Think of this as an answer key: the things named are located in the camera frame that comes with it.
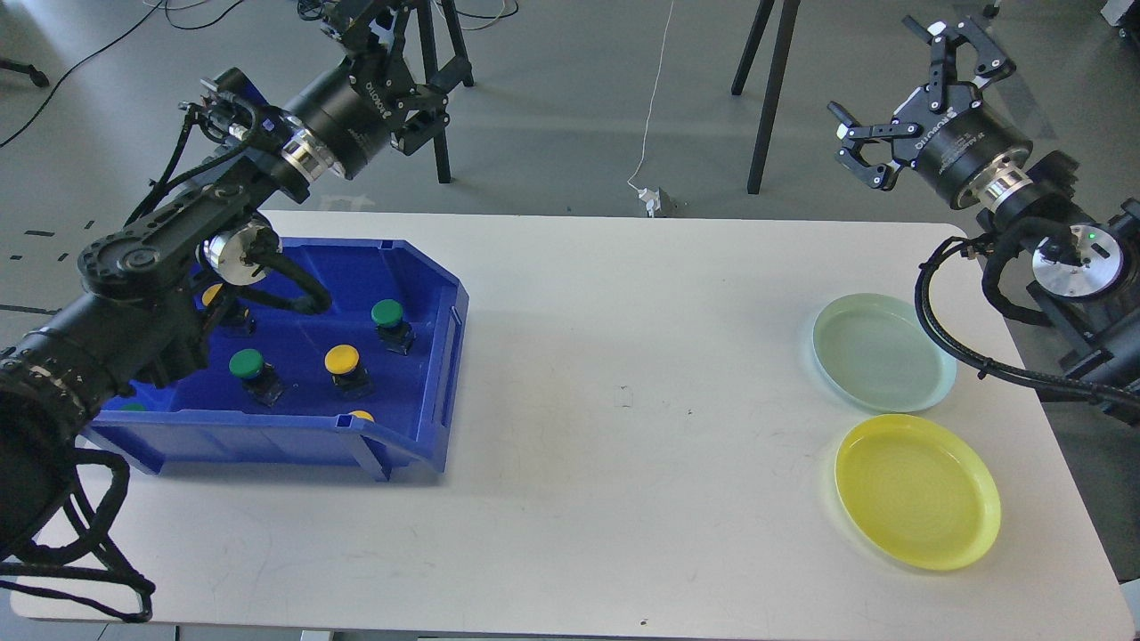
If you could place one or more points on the yellow push button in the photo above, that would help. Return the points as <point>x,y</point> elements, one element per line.
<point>348,373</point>

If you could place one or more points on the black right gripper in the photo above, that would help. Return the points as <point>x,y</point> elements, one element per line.
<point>966,147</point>

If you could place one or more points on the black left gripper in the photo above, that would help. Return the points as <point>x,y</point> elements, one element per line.
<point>370,100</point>

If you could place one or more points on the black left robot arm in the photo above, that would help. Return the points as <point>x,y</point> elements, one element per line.
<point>155,290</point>

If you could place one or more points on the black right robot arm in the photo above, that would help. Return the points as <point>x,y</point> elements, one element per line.
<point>1047,263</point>

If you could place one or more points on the white power adapter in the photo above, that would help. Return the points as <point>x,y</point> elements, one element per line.
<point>659,204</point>

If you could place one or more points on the blue plastic bin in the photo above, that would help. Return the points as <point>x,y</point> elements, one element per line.
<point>209,419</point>

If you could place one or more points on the black tripod legs right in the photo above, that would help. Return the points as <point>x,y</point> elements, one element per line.
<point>775,79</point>

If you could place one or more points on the yellow plate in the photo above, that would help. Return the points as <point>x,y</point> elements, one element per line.
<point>917,492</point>

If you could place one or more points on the black tripod legs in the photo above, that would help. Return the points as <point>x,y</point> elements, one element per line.
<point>775,79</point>
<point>430,118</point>

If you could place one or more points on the light green plate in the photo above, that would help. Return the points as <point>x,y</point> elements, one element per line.
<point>872,351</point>

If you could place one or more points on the black tripod legs left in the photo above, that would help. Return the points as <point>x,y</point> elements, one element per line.
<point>430,118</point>

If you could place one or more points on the green push button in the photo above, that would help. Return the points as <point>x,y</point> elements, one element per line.
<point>257,376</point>
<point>394,331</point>

